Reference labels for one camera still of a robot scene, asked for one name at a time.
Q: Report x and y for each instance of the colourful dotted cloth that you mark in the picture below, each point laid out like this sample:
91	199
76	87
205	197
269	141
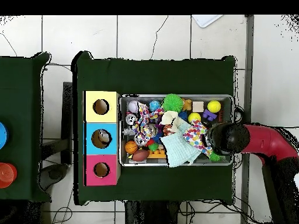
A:
143	116
195	135

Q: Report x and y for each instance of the cream knitted cloth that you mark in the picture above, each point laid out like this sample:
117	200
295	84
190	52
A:
171	117

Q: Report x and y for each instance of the clear plastic ball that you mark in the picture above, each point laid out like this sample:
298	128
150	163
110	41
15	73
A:
104	135

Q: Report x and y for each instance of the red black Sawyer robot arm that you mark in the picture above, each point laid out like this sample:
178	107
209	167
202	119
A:
268	142

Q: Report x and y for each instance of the wooden box with three holes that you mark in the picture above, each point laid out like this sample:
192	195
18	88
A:
112	112

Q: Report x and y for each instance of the silver mesh bin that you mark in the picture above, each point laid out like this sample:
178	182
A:
224	99

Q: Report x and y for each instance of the blue globe ball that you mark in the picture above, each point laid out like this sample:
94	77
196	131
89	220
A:
154	105

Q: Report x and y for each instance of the white baseball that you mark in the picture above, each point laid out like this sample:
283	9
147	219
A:
132	106

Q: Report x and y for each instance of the orange toy basketball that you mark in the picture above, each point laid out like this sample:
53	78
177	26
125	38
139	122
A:
131	147

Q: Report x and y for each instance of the green spiky rubber ball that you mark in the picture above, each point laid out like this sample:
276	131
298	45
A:
172	102

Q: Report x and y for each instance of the brown toy football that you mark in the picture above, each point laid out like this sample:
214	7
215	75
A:
140	155

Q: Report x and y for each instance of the mint green knitted cloth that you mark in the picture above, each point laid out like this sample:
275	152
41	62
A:
179	149

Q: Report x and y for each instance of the dark green table cloth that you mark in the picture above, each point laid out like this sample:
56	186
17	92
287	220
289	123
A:
151	77

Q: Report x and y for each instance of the green spiky ball with eyes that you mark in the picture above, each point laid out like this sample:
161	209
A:
215	156

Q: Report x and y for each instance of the black floor stand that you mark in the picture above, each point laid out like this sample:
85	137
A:
67	116

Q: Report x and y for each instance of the white tray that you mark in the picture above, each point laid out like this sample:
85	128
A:
205	19

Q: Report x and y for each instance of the small green covered table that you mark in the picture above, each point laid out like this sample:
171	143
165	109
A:
21	93

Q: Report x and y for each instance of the blue cup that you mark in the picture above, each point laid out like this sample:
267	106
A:
2	135

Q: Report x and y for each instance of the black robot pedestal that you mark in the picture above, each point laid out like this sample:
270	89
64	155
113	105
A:
149	214

